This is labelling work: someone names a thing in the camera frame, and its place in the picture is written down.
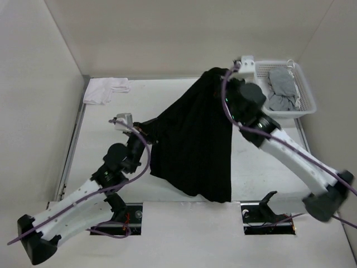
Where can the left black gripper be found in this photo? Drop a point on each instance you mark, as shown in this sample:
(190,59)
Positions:
(132,133)

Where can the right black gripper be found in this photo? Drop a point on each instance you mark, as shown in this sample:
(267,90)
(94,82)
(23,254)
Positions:
(232,79)

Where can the black tank top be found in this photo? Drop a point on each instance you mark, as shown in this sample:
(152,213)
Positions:
(191,141)

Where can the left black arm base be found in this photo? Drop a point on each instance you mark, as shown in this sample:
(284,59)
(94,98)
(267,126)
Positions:
(126,222)

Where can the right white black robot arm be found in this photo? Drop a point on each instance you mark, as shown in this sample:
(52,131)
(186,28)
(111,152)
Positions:
(328,188)

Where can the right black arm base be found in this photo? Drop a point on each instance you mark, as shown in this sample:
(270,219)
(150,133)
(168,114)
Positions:
(259,219)

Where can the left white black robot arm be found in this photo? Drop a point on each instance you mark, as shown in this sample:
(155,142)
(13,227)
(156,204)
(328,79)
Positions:
(95,202)

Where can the grey tank top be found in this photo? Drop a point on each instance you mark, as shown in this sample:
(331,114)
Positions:
(284,95)

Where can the folded white tank top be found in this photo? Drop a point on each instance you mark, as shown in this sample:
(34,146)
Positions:
(99,90)

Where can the white plastic basket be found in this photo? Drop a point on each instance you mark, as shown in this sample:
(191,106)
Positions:
(308,105)

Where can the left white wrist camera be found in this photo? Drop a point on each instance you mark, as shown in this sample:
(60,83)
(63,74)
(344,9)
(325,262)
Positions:
(123,122)

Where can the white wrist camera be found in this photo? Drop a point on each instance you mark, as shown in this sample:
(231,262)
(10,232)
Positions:
(123,122)
(244,68)

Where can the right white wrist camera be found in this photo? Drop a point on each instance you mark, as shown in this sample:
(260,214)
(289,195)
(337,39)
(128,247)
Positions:
(244,68)

